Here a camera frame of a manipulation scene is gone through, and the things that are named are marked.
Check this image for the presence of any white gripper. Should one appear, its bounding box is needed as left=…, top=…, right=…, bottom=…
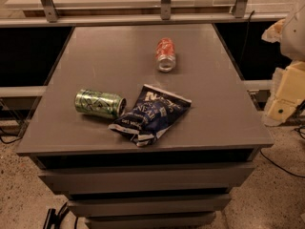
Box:
left=261, top=4, right=305, bottom=126

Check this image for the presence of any blue chip bag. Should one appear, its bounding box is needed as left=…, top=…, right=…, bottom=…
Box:
left=109, top=84, right=192, bottom=147

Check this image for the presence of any green soda can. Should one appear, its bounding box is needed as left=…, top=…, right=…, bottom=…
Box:
left=74, top=90, right=127, bottom=119

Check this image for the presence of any red coke can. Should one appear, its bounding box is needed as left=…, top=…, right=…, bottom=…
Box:
left=155, top=37, right=176, bottom=73

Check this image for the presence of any top grey drawer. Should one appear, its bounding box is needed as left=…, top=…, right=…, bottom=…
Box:
left=39, top=162, right=254, bottom=195

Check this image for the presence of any grey drawer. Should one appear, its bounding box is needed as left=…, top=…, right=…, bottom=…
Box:
left=39, top=162, right=254, bottom=195
left=68, top=194, right=231, bottom=218
left=85, top=212, right=215, bottom=229

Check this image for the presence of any grey drawer cabinet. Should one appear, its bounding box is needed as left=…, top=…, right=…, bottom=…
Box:
left=17, top=24, right=273, bottom=229

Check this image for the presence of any middle grey drawer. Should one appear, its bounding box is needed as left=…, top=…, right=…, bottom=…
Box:
left=68, top=194, right=231, bottom=218

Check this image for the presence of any bottom grey drawer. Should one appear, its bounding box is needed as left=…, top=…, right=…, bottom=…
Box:
left=85, top=212, right=215, bottom=229

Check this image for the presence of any metal glass railing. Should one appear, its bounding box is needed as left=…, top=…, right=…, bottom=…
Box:
left=0, top=0, right=300, bottom=28

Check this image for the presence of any black device on floor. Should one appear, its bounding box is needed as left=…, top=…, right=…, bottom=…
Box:
left=43, top=202, right=70, bottom=229

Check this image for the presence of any black hanging cable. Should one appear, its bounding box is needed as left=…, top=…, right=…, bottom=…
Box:
left=239, top=10, right=256, bottom=65

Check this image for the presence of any black cable right floor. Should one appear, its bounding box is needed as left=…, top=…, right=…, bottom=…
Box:
left=259, top=149, right=305, bottom=179

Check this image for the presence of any black cable floor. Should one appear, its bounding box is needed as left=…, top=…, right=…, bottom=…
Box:
left=0, top=126, right=23, bottom=145
left=259, top=149, right=305, bottom=179

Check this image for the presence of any black cable left floor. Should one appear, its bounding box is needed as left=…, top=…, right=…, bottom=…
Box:
left=0, top=126, right=23, bottom=145

